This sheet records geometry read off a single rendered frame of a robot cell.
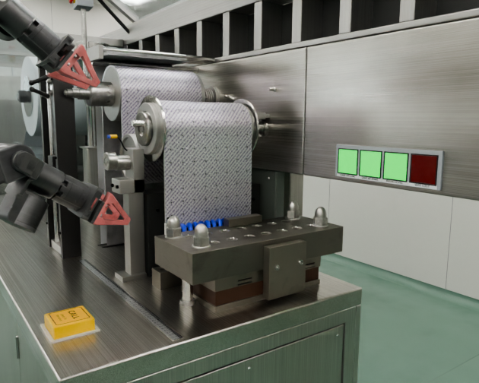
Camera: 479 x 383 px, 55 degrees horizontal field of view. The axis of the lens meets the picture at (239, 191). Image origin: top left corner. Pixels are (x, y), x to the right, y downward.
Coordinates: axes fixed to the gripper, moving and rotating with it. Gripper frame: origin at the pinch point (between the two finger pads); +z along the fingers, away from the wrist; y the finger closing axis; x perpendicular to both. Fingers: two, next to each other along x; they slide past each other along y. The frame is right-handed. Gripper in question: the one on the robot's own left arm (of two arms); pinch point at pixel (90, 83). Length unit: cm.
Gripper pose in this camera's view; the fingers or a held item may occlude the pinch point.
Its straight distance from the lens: 99.9
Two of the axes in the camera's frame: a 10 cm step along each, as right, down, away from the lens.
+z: 6.3, 5.7, 5.3
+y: 5.8, 1.1, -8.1
